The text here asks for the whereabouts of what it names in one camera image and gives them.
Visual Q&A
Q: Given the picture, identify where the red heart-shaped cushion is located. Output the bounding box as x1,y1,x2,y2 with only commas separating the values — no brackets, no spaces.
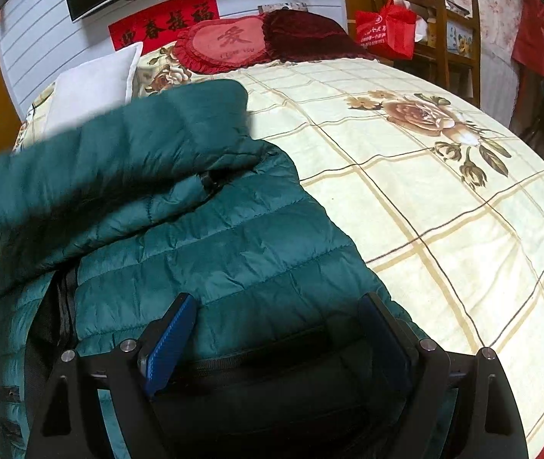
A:
173,16,271,75

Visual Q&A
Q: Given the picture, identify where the red gift bag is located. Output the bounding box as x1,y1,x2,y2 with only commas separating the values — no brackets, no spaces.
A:
356,0,418,60

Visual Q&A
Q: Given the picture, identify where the cream floral plaid bedspread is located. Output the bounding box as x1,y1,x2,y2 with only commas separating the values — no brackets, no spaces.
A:
0,42,544,459

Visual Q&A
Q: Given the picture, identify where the red banner with black characters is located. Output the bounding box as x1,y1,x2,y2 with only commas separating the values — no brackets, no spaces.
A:
108,0,220,54

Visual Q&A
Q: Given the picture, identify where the white square pillow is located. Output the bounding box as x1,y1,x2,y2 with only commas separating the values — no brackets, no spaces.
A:
43,42,143,139

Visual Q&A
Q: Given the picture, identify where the wooden chair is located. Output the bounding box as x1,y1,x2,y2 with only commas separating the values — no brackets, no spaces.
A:
366,0,482,109

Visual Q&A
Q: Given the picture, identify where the dark red velvet cushion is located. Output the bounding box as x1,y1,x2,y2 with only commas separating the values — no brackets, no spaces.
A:
261,10,374,62

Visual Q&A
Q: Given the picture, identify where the dark green puffer jacket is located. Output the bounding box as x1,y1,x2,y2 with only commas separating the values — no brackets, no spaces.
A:
0,80,423,458

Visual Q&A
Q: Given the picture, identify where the pink floral quilt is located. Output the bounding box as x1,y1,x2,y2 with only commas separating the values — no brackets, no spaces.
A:
435,0,526,65

